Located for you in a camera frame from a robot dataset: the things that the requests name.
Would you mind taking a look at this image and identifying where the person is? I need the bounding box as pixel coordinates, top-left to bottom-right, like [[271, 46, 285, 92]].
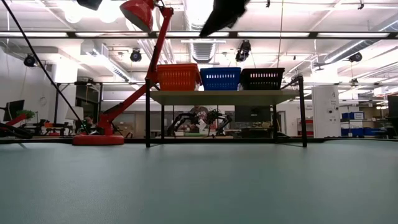
[[186, 105, 212, 134]]

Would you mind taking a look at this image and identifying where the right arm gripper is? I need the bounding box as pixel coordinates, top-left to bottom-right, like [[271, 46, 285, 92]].
[[200, 0, 249, 38]]

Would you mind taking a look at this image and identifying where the black metal rack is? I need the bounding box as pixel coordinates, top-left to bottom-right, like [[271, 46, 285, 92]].
[[51, 81, 105, 125]]

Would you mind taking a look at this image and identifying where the wooden shelf black frame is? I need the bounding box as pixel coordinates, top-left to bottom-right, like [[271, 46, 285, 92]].
[[144, 74, 308, 149]]

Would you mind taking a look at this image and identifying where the red desk lamp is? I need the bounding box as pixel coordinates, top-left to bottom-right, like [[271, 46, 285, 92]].
[[72, 0, 175, 146]]

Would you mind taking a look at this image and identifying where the silver ribbed air duct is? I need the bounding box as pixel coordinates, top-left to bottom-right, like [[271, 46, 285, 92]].
[[183, 0, 228, 65]]

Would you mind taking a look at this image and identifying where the blue plastic basket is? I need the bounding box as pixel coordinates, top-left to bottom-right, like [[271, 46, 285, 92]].
[[200, 67, 242, 73], [201, 70, 241, 91]]

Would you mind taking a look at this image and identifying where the green potted plant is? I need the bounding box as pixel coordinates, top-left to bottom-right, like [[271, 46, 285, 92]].
[[17, 109, 35, 121]]

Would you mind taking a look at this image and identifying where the black desk monitor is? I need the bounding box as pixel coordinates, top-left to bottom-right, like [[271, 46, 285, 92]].
[[2, 99, 25, 122]]

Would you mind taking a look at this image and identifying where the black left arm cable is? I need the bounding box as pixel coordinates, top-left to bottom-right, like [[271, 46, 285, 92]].
[[0, 0, 90, 133]]

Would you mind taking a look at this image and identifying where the black background monitor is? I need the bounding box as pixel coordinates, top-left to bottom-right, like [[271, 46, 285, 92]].
[[234, 105, 272, 123]]

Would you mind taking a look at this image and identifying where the white pillar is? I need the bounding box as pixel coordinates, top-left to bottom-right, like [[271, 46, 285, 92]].
[[312, 85, 342, 139]]

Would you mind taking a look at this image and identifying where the black plastic basket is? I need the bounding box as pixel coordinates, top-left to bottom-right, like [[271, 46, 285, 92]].
[[239, 67, 285, 73], [241, 72, 284, 91]]

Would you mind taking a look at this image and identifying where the black cabinet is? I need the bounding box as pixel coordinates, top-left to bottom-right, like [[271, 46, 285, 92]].
[[387, 95, 398, 139]]

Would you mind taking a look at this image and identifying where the white lampshade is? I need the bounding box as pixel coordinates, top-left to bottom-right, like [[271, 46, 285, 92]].
[[65, 106, 85, 121]]

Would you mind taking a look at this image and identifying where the green table mat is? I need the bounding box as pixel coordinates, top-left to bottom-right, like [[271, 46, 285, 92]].
[[0, 141, 398, 224]]

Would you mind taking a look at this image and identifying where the black aluminium table frame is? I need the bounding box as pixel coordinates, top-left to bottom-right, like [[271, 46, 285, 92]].
[[0, 136, 398, 144]]

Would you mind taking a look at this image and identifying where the orange plastic basket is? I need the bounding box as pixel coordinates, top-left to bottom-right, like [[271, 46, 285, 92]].
[[157, 70, 201, 91], [156, 66, 202, 72], [156, 63, 202, 68]]

